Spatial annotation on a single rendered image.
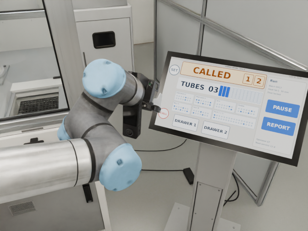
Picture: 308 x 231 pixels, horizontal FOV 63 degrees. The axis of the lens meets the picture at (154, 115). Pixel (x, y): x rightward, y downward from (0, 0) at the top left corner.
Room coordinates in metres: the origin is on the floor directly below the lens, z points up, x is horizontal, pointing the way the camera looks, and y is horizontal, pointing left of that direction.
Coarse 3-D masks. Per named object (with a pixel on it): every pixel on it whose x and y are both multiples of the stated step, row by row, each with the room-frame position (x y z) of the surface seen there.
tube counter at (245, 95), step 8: (208, 88) 0.79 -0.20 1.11; (216, 88) 0.79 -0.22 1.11; (224, 88) 0.78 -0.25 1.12; (232, 88) 0.77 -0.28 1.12; (240, 88) 0.76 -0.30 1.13; (224, 96) 0.76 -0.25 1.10; (232, 96) 0.75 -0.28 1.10; (240, 96) 0.75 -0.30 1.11; (248, 96) 0.74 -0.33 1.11; (256, 96) 0.73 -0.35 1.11
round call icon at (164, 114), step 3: (162, 108) 0.79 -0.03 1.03; (165, 108) 0.78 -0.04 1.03; (162, 111) 0.78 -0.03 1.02; (165, 111) 0.77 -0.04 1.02; (168, 111) 0.77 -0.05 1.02; (159, 114) 0.77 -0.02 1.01; (162, 114) 0.77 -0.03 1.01; (165, 114) 0.77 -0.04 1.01; (168, 114) 0.77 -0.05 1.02; (159, 117) 0.77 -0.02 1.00; (162, 117) 0.76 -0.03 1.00; (165, 117) 0.76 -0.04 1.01
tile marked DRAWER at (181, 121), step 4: (176, 116) 0.75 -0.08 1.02; (180, 116) 0.75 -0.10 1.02; (184, 116) 0.75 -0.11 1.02; (176, 120) 0.74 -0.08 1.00; (180, 120) 0.74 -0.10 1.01; (184, 120) 0.74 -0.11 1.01; (188, 120) 0.73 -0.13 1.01; (192, 120) 0.73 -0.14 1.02; (196, 120) 0.73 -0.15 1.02; (172, 124) 0.74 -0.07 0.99; (176, 124) 0.73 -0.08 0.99; (180, 124) 0.73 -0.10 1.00; (184, 124) 0.73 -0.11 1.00; (188, 124) 0.72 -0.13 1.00; (192, 124) 0.72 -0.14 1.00; (196, 124) 0.72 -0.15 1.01; (184, 128) 0.72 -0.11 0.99; (188, 128) 0.71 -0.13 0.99; (192, 128) 0.71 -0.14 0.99; (196, 128) 0.71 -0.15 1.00
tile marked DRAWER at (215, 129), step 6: (204, 126) 0.70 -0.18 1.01; (210, 126) 0.70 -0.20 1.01; (216, 126) 0.69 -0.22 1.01; (222, 126) 0.69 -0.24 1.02; (228, 126) 0.69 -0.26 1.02; (204, 132) 0.69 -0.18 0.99; (210, 132) 0.69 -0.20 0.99; (216, 132) 0.68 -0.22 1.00; (222, 132) 0.68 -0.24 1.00; (228, 132) 0.67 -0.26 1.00
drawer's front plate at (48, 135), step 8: (56, 128) 0.79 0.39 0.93; (8, 136) 0.74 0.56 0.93; (16, 136) 0.74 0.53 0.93; (24, 136) 0.74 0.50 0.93; (32, 136) 0.75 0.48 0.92; (40, 136) 0.76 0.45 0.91; (48, 136) 0.77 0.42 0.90; (56, 136) 0.78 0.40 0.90; (0, 144) 0.72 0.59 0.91; (8, 144) 0.73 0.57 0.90; (16, 144) 0.73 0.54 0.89
